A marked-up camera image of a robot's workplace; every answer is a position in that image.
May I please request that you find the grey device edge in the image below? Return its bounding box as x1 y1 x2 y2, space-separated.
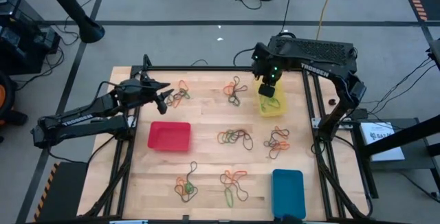
426 38 440 70

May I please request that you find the blue plastic basket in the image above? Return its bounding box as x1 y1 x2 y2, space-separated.
271 168 307 221

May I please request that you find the black equipment cart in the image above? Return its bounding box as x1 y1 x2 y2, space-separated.
0 0 62 76

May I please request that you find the black computer case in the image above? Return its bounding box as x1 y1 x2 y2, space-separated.
267 35 358 87

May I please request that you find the red plastic basket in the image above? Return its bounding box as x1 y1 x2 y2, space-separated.
146 120 192 153

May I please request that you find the black aluminium table frame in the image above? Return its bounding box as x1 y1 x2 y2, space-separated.
82 54 375 220

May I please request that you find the black metal beam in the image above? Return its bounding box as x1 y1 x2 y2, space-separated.
357 113 440 157

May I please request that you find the white printed sheet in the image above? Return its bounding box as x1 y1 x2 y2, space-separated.
359 121 406 162

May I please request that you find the yellow plastic basket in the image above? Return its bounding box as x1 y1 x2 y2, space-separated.
256 78 287 117

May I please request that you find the black floor stand pole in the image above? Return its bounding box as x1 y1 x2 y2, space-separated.
36 0 106 45

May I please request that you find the black power adapter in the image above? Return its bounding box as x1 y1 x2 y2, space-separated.
345 108 371 121

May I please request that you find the orange black wheeled machine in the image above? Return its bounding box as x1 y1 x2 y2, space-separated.
0 71 28 142

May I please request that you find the yellow hanging cable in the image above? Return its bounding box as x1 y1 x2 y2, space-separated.
315 0 340 41

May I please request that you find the black hanging cable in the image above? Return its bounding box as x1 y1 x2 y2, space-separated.
277 0 296 36

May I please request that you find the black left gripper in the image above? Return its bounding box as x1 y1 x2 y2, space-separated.
115 72 175 115

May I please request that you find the dark grey floor platform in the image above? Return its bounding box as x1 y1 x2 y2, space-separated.
350 116 440 197

